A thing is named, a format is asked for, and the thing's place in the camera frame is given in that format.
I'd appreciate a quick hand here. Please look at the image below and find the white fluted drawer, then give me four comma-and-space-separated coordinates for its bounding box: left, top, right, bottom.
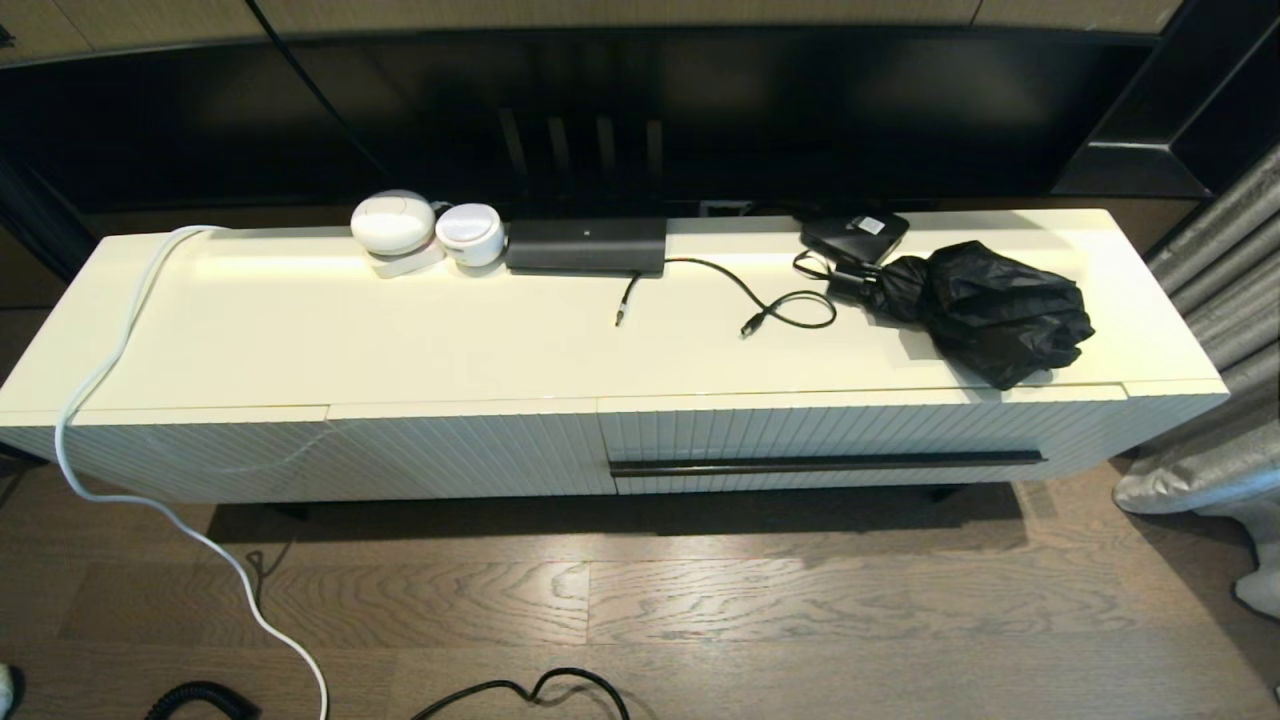
598, 385, 1129, 497

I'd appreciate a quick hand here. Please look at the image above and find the dark metal bar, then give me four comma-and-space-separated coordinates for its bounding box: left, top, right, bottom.
609, 450, 1047, 479

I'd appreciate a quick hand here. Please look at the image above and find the black umbrella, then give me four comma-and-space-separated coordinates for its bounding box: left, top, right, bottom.
793, 240, 1097, 391

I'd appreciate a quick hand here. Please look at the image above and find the white tv cabinet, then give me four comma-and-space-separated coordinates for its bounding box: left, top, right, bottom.
0, 208, 1231, 521

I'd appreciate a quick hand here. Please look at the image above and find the black router with antennas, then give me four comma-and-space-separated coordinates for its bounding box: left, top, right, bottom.
497, 106, 669, 278

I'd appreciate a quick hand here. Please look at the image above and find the small white round device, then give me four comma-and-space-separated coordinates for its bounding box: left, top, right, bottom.
435, 203, 506, 268

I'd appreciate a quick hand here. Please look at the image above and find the small black set-top box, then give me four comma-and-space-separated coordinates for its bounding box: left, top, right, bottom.
800, 210, 912, 268

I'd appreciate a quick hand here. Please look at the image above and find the white egg-shaped device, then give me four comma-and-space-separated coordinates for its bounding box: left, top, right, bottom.
350, 189, 438, 257

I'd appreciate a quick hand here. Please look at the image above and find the black television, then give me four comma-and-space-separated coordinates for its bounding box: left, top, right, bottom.
0, 22, 1176, 216

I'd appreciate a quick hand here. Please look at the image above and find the black shelf unit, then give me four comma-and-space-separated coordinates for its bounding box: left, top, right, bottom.
1050, 0, 1280, 199

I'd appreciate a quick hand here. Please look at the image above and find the grey curtain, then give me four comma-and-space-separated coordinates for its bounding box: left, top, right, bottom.
1112, 140, 1280, 601

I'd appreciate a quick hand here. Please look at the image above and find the white rounded floor object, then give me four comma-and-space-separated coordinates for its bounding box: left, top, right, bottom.
1236, 570, 1280, 621

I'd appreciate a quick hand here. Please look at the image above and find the long black looped cable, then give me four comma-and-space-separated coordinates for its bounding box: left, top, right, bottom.
663, 256, 839, 339

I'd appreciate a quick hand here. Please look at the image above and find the black floor cable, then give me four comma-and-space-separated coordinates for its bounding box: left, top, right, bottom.
410, 667, 631, 720

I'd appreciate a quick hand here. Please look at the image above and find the black coiled cable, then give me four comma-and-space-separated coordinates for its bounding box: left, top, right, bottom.
145, 680, 263, 720

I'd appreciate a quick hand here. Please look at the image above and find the white power cable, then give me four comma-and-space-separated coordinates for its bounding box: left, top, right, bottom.
53, 225, 331, 720

